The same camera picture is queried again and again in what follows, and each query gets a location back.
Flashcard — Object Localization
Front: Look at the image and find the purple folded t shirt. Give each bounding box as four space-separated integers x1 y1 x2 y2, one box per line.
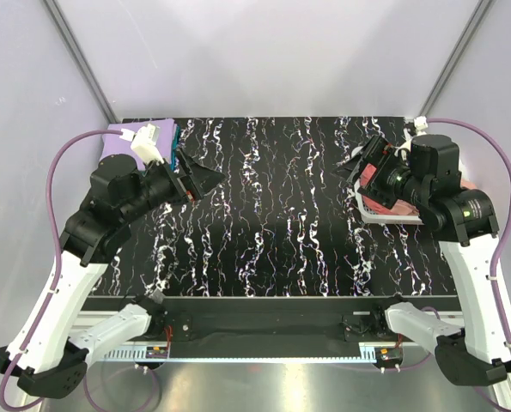
100 118 179 171

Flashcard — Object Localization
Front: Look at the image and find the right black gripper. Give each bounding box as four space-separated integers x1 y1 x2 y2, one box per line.
331 134 429 210

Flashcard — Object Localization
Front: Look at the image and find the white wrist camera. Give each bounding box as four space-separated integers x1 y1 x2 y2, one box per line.
413 116 429 133
120 124 164 165

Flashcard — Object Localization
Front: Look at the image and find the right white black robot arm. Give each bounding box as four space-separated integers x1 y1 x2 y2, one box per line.
334 135 511 387

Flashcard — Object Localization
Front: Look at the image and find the white plastic laundry basket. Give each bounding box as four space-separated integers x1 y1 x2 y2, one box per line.
350 138 423 225

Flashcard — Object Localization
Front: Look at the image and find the red crumpled t shirt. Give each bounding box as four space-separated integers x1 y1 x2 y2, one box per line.
359 159 484 221

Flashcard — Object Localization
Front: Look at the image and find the purple cable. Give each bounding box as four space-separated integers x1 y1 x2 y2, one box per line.
426 118 511 412
0 128 130 408

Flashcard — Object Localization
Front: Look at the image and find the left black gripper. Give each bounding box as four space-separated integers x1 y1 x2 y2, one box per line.
121 146 227 223

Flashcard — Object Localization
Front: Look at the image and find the white cable duct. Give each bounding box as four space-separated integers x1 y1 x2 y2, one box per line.
359 346 376 362
103 345 147 362

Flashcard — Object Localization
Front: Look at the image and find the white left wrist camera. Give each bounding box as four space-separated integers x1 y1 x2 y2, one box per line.
120 124 164 165

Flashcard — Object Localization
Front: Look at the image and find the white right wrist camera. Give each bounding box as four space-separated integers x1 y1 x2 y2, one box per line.
413 116 429 133

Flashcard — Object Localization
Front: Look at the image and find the right white cable duct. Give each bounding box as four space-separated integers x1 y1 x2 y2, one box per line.
359 346 376 362

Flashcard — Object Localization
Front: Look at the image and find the left white cable duct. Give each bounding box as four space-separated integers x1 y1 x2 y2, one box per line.
103 345 147 362

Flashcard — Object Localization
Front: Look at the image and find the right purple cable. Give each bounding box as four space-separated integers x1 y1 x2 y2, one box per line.
426 118 511 412

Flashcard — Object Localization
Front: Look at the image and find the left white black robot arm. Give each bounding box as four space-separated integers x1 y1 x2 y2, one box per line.
0 148 225 399

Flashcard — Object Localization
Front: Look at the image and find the teal folded t shirt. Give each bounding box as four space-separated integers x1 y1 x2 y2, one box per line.
170 124 180 170

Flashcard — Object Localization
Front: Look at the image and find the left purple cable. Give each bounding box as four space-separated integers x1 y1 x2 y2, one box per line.
0 128 130 408

